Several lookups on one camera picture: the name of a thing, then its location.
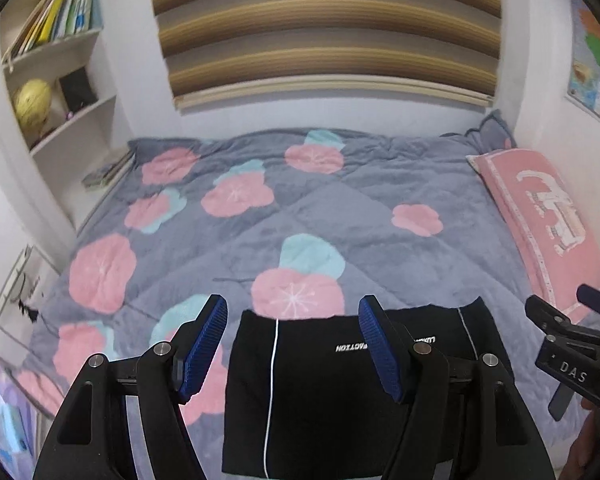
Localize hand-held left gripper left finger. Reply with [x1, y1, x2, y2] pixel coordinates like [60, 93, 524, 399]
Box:
[32, 294, 228, 480]

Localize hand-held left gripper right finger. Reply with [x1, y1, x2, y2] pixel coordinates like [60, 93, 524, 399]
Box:
[358, 296, 556, 480]

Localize black shorts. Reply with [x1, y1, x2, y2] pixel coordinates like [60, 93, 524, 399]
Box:
[222, 296, 511, 480]

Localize person's right hand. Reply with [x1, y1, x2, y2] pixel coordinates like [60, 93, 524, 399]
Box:
[566, 397, 600, 480]

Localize pink towel-covered pillow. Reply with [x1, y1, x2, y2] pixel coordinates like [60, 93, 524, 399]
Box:
[466, 147, 600, 326]

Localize grey floral blanket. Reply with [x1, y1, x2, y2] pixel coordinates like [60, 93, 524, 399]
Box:
[0, 127, 600, 480]

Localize grey pillow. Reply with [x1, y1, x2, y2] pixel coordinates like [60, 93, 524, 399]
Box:
[440, 109, 517, 152]

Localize white bedside box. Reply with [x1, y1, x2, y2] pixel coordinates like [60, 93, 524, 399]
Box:
[0, 244, 57, 347]

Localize stack of flat books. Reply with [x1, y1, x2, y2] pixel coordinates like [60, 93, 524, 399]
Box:
[82, 149, 136, 191]

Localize purple printed box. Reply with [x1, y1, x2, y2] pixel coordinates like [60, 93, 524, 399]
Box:
[0, 354, 37, 467]

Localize yellow ball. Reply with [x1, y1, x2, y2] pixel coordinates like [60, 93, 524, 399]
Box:
[12, 78, 55, 131]

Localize brown striped window blind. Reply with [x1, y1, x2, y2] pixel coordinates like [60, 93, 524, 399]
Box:
[147, 0, 502, 111]

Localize white bookshelf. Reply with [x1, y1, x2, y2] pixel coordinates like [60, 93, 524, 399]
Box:
[0, 0, 137, 196]

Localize row of yellow green books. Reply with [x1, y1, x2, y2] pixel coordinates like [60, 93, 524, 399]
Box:
[2, 0, 104, 63]

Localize wall map poster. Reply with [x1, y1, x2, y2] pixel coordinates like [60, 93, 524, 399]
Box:
[565, 0, 600, 137]

